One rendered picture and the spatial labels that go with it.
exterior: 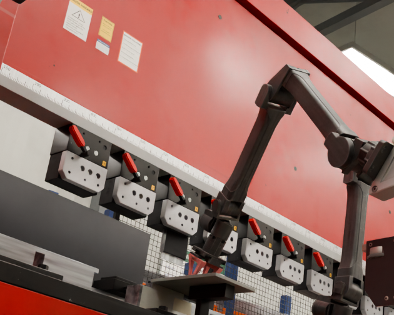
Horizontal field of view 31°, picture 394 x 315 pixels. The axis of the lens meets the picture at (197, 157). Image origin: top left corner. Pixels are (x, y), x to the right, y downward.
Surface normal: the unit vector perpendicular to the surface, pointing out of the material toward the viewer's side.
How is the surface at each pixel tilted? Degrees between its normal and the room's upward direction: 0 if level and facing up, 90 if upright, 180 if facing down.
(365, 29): 180
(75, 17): 90
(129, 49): 90
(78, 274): 90
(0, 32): 90
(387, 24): 180
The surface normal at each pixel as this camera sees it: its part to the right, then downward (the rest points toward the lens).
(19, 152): 0.48, -0.29
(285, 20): 0.73, -0.18
